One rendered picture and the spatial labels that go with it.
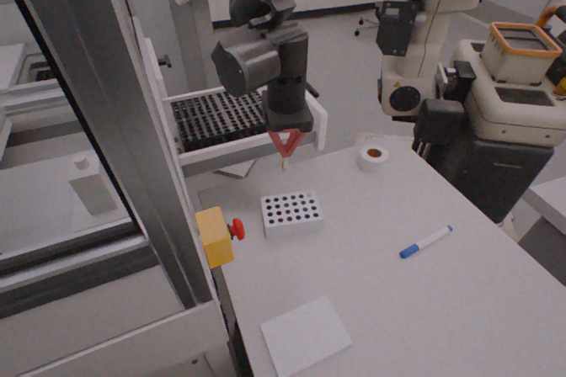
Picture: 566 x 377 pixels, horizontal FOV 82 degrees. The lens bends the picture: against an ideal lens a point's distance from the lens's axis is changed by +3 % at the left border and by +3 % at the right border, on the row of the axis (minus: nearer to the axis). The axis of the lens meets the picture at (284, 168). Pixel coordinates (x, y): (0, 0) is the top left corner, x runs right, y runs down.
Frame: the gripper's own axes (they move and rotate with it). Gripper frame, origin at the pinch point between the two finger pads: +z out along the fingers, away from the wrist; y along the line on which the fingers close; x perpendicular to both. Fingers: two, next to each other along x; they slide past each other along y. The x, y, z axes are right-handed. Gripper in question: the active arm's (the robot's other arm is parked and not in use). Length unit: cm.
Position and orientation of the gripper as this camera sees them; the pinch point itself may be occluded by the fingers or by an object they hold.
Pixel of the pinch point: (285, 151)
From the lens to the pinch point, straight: 55.2
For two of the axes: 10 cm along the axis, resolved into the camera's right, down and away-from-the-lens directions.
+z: 0.0, 7.5, 6.6
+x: 9.8, -1.1, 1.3
